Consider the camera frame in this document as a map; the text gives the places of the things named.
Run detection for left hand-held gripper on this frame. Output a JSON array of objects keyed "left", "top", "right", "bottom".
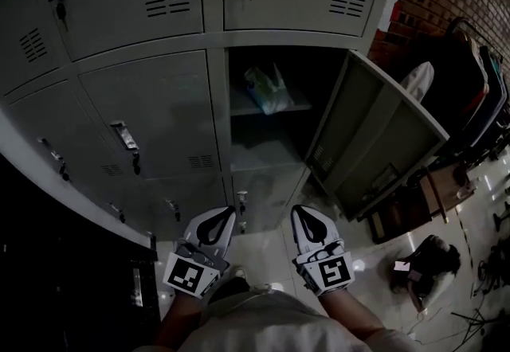
[{"left": 162, "top": 205, "right": 237, "bottom": 299}]

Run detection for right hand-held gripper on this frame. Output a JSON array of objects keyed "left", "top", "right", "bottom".
[{"left": 291, "top": 205, "right": 355, "bottom": 298}]

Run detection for grey locker door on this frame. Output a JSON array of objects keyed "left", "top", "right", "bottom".
[{"left": 304, "top": 49, "right": 450, "bottom": 223}]

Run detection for clear plastic bag item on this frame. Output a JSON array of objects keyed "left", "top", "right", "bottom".
[{"left": 243, "top": 62, "right": 296, "bottom": 116}]

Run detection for grey metal locker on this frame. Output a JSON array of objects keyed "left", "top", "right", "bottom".
[{"left": 0, "top": 0, "right": 451, "bottom": 243}]

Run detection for person's right forearm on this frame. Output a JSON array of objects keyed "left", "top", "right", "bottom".
[{"left": 317, "top": 288, "right": 388, "bottom": 343}]

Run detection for person's left forearm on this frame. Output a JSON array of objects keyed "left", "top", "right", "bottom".
[{"left": 153, "top": 289, "right": 205, "bottom": 348}]

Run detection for locker key with white tag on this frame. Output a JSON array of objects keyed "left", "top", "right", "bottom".
[{"left": 235, "top": 190, "right": 249, "bottom": 217}]

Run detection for person's white shoe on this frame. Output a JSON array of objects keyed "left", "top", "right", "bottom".
[{"left": 229, "top": 265, "right": 251, "bottom": 283}]

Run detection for person's dark trousers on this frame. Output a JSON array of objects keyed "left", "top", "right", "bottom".
[{"left": 209, "top": 276, "right": 253, "bottom": 306}]

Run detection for person's white shirt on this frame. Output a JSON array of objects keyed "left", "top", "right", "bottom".
[{"left": 133, "top": 289, "right": 418, "bottom": 352}]

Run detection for black bag with fur trim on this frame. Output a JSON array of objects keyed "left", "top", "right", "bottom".
[{"left": 388, "top": 233, "right": 462, "bottom": 310}]

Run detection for brown wooden stool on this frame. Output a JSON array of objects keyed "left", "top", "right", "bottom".
[{"left": 414, "top": 162, "right": 481, "bottom": 225}]

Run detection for black cabinet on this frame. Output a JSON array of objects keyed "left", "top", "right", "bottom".
[{"left": 0, "top": 153, "right": 161, "bottom": 352}]

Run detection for chair with white cover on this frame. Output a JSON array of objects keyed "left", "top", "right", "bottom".
[{"left": 399, "top": 61, "right": 436, "bottom": 105}]

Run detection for black trolley with goods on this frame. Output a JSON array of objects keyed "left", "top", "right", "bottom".
[{"left": 432, "top": 17, "right": 510, "bottom": 162}]

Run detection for metal recessed door handle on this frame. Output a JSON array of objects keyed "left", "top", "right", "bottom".
[
  {"left": 38, "top": 137, "right": 61, "bottom": 162},
  {"left": 110, "top": 120, "right": 140, "bottom": 152}
]

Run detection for black floor cables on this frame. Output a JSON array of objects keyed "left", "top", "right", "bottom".
[{"left": 449, "top": 238, "right": 510, "bottom": 343}]

